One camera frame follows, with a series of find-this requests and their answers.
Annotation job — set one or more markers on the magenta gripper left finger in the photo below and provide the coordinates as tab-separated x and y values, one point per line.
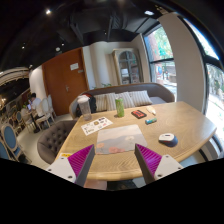
75	167

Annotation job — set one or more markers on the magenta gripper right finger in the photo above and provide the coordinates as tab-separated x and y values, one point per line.
153	165

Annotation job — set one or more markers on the white and black computer mouse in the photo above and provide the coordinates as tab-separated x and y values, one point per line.
168	139

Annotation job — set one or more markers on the grey tufted armchair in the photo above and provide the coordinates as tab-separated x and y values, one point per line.
52	139

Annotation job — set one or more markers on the teal small tube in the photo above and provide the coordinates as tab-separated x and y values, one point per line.
150	121

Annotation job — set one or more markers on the white sticker sheet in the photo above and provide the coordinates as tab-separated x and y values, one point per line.
95	125

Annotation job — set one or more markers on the cream folded paper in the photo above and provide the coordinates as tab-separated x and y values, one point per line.
151	110

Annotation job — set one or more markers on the white dining chair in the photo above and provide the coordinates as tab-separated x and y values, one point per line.
45	109

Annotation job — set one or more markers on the clear plastic water bottle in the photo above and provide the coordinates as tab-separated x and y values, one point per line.
83	102

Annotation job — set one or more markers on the black backpack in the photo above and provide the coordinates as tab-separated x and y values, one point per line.
92	104

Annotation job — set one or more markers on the striped cushion right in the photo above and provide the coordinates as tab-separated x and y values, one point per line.
140	98

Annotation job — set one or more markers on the striped cushion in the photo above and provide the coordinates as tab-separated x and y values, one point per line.
111	97
101	104
140	98

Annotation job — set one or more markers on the blue upholstered chair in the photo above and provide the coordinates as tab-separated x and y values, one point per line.
9	138

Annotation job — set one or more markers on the striped cushion left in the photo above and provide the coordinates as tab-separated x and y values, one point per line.
101	104

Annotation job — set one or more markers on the striped cushion middle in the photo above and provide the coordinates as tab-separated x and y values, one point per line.
111	97

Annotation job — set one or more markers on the green drink bottle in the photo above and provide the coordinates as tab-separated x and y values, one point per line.
119	107

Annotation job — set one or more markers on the grey curved sofa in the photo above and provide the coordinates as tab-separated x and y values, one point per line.
157	93

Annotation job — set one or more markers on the seated person white shirt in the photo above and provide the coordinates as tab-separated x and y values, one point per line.
36	106

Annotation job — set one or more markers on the orange wooden door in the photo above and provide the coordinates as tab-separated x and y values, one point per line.
65	78

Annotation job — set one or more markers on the arched glass display cabinet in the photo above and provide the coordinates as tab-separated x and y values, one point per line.
128	66

